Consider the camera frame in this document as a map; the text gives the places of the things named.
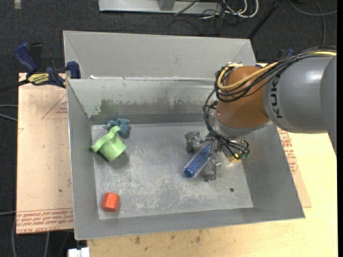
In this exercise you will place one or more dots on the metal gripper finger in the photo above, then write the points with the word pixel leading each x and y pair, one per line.
pixel 193 141
pixel 211 171

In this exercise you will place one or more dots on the blue bristle hair roller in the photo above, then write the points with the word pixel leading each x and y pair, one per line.
pixel 197 161

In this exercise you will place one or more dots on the grey metal bin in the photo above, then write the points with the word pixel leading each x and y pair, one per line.
pixel 160 191

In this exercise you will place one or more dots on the blue toy animal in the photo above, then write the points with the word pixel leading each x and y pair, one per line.
pixel 123 127

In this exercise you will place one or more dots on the light green plastic cup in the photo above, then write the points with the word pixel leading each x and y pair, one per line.
pixel 110 146

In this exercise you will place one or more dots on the orange-red block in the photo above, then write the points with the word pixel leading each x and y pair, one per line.
pixel 110 202

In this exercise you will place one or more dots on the brown cardboard board red print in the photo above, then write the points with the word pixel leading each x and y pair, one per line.
pixel 43 149

